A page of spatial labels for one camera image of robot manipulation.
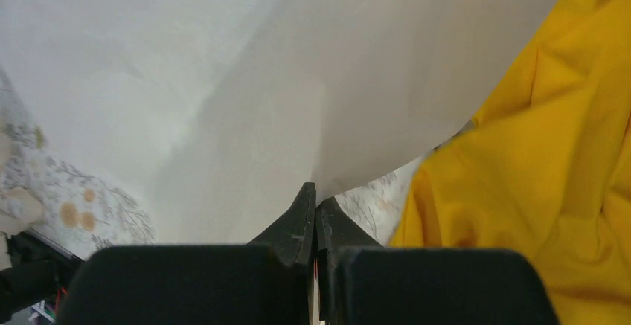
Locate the yellow garment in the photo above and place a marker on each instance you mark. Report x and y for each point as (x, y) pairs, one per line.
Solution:
(545, 170)

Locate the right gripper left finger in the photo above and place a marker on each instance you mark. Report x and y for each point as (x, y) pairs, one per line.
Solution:
(290, 237)

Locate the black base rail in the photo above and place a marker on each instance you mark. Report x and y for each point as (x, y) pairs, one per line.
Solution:
(37, 270)

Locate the floral tablecloth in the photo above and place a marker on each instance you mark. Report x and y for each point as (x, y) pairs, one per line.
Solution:
(63, 205)

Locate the white wrapping paper sheet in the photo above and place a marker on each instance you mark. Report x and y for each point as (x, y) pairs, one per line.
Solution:
(213, 113)

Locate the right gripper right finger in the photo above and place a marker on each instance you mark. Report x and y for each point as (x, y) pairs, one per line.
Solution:
(335, 231)

